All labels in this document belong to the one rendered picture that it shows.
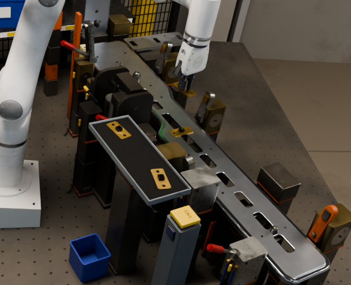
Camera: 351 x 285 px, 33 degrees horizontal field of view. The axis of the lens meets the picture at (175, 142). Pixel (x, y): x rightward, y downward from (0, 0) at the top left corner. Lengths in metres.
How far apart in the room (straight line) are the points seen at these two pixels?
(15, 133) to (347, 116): 3.05
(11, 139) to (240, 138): 1.14
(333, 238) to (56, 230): 0.92
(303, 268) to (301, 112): 2.72
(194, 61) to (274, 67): 3.06
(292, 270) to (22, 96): 0.94
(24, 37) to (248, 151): 1.23
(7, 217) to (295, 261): 0.96
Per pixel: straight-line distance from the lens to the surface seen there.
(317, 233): 1.91
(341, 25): 5.11
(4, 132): 1.99
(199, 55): 1.88
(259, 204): 1.94
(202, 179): 1.80
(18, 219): 2.12
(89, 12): 2.62
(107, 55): 2.53
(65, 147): 2.49
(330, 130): 4.35
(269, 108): 3.00
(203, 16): 1.79
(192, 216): 1.60
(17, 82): 1.85
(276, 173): 2.04
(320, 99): 4.67
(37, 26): 1.78
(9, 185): 2.13
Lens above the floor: 2.25
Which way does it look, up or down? 36 degrees down
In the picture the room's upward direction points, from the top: 13 degrees clockwise
